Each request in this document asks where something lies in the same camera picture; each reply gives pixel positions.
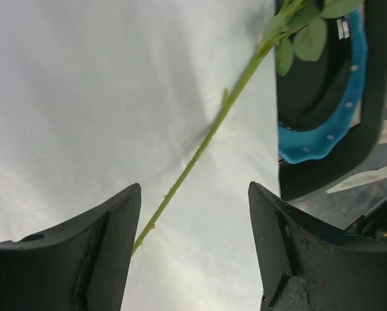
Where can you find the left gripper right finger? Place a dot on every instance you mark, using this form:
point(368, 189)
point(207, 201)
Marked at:
point(307, 264)

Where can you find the pink flower stems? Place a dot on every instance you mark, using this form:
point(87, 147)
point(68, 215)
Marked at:
point(277, 31)

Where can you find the blue plate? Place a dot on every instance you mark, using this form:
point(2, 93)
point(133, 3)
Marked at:
point(297, 147)

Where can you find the white wrapping paper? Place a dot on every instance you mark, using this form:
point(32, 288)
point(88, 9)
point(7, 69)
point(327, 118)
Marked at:
point(98, 95)

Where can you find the dark green tray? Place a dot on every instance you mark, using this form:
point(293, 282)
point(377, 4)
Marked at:
point(308, 177)

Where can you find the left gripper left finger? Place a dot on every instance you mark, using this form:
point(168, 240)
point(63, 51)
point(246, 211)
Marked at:
point(80, 264)

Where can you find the cream ribbon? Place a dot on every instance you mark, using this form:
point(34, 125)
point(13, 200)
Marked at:
point(373, 170)

